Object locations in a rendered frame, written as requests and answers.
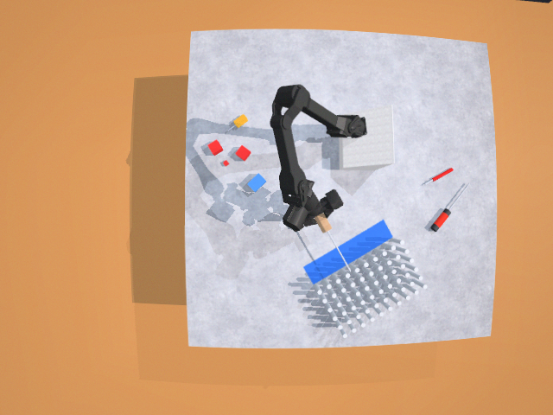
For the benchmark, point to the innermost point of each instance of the red block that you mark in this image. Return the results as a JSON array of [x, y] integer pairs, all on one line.
[[243, 153], [215, 147]]

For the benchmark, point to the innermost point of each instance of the blue flat strip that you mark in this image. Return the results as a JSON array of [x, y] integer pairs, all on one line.
[[351, 250]]

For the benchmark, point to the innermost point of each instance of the blue cube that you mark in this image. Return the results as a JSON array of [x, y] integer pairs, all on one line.
[[257, 182]]

